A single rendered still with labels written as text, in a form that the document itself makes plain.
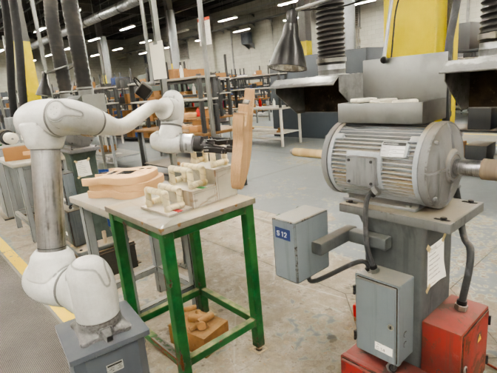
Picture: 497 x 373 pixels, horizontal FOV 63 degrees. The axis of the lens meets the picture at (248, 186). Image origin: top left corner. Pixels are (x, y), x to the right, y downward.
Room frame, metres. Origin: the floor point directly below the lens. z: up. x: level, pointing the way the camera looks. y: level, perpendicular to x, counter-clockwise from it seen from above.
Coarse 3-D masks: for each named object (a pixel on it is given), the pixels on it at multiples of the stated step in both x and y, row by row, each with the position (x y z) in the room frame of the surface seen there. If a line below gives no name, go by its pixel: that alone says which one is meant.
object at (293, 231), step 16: (304, 208) 1.25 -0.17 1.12; (320, 208) 1.24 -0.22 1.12; (272, 224) 1.19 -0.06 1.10; (288, 224) 1.14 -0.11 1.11; (304, 224) 1.15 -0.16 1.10; (320, 224) 1.20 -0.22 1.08; (288, 240) 1.14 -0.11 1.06; (304, 240) 1.15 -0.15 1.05; (288, 256) 1.14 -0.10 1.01; (304, 256) 1.14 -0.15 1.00; (320, 256) 1.20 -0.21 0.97; (288, 272) 1.15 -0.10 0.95; (304, 272) 1.14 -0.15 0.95; (336, 272) 1.19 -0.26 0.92; (368, 272) 1.14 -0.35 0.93
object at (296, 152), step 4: (296, 148) 1.56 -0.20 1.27; (300, 148) 1.55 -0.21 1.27; (292, 152) 1.57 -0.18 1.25; (296, 152) 1.55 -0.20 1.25; (300, 152) 1.53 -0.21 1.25; (304, 152) 1.52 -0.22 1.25; (308, 152) 1.50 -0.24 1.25; (312, 152) 1.49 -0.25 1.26; (316, 152) 1.48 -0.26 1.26; (320, 152) 1.46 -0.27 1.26; (304, 156) 1.53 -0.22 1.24; (308, 156) 1.51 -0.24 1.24; (312, 156) 1.49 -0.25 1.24; (316, 156) 1.48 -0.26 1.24; (320, 156) 1.46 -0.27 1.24
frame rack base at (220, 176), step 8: (208, 168) 2.13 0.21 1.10; (216, 168) 2.11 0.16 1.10; (224, 168) 2.13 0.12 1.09; (208, 176) 2.12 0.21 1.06; (216, 176) 2.09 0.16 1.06; (224, 176) 2.13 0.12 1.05; (216, 184) 2.08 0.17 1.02; (224, 184) 2.12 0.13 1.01; (224, 192) 2.12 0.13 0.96; (232, 192) 2.16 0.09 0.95
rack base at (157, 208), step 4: (152, 204) 2.08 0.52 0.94; (156, 204) 2.08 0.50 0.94; (160, 204) 2.07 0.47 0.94; (144, 208) 2.04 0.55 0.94; (148, 208) 2.02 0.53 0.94; (152, 208) 2.01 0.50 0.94; (156, 208) 2.01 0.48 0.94; (160, 208) 2.00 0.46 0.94; (184, 208) 1.96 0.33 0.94; (188, 208) 1.96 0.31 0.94; (192, 208) 1.97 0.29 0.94; (156, 212) 1.95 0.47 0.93; (160, 212) 1.92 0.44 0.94; (164, 212) 1.92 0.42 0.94; (172, 212) 1.91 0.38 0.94; (176, 212) 1.90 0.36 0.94; (180, 212) 1.92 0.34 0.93; (168, 216) 1.88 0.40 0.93
